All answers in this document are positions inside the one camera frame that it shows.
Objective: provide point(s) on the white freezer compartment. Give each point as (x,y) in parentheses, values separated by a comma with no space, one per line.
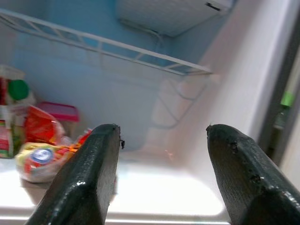
(168,16)

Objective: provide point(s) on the clear blue badge snack bag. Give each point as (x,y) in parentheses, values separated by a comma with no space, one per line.
(39,159)

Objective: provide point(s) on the pink lidded plastic container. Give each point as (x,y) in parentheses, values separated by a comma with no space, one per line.
(63,112)

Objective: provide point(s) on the green labelled bottle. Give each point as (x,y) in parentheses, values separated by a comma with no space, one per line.
(287,100)

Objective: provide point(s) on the red green carton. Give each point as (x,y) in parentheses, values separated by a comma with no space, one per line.
(5,131)

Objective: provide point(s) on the green capped bottle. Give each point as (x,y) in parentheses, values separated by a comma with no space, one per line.
(18,90)

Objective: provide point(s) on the red white snack packet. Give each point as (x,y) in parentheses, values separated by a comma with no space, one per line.
(42,126)

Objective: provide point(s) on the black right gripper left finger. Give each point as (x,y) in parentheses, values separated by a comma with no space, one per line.
(89,175)

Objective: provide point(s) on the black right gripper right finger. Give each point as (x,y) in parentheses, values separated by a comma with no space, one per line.
(257,187)

